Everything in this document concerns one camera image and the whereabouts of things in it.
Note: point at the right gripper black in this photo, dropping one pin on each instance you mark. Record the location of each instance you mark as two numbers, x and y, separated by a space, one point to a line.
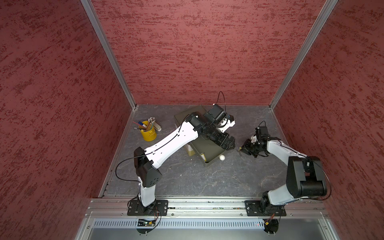
245 148

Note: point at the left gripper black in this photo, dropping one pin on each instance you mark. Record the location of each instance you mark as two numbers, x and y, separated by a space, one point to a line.
220 142

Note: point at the olive top drawer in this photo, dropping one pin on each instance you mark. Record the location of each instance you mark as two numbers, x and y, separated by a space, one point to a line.
210 149

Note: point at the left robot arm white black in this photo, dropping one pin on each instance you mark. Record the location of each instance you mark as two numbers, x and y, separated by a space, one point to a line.
211 126

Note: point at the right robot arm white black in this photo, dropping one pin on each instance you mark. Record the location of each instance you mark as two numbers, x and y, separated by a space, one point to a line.
305 177

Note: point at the yellow bottom drawer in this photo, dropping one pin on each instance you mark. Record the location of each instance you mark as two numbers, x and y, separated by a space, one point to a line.
191 153

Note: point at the yellow pencil cup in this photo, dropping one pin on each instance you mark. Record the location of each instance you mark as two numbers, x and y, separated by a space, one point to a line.
149 136

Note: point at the pencils in cup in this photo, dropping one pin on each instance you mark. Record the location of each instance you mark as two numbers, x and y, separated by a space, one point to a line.
149 125

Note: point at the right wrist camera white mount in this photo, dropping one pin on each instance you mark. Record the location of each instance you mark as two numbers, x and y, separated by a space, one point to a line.
254 139

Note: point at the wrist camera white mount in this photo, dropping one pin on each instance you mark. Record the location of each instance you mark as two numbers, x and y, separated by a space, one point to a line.
226 123
254 139

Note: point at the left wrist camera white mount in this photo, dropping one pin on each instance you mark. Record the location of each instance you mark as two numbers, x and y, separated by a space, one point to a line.
226 123

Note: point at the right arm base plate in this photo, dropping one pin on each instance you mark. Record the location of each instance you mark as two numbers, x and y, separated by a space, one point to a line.
263 209

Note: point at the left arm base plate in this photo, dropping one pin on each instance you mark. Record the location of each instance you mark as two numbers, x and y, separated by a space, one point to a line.
157 208

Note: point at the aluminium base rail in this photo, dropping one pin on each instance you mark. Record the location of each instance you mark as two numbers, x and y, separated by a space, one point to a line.
205 218

